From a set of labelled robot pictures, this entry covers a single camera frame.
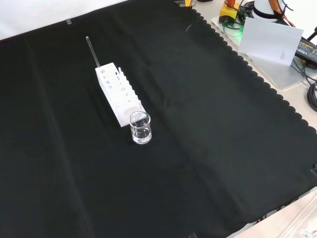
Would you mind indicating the white test tube rack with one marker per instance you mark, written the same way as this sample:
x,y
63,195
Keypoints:
x,y
116,104

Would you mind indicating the clear plastic box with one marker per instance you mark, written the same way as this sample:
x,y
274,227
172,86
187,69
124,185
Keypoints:
x,y
284,218

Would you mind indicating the yellow stop button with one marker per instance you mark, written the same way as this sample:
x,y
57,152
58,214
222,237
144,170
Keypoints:
x,y
229,12

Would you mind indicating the black power adapter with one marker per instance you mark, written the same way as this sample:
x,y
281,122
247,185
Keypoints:
x,y
307,50

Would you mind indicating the small clear glass beaker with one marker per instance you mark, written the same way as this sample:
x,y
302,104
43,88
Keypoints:
x,y
141,136

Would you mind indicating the hex key set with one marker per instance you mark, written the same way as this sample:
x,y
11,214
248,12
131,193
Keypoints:
x,y
184,2

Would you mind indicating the pale white board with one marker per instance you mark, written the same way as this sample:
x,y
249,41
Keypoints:
x,y
268,41

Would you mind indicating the grey metal base plate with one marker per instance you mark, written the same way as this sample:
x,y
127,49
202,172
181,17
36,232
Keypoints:
x,y
280,73

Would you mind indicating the clear glass rod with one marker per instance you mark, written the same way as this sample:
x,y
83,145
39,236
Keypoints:
x,y
92,50

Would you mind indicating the black bench cloth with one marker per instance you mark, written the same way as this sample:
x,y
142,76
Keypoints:
x,y
198,124

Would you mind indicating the grey tape strip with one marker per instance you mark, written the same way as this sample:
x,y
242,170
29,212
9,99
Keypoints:
x,y
69,21
313,171
193,235

